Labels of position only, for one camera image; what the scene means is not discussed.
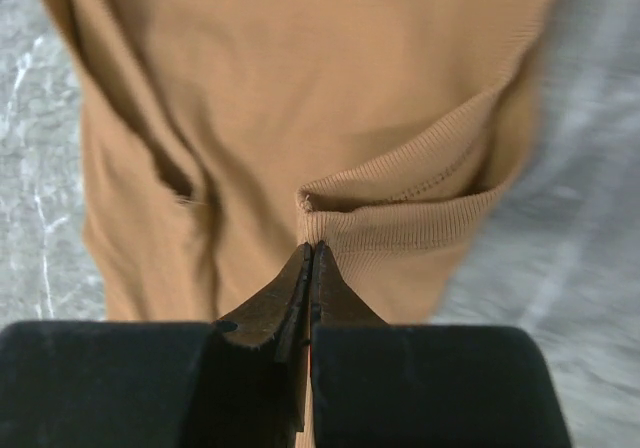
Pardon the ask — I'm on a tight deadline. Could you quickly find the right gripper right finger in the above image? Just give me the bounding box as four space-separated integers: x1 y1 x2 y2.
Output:
310 243 572 448

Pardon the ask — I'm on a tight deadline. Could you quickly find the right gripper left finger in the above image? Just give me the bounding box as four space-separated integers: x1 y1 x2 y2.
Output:
1 245 311 447

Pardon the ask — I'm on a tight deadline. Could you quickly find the tan tank top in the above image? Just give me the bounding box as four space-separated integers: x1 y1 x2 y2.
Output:
24 0 574 448

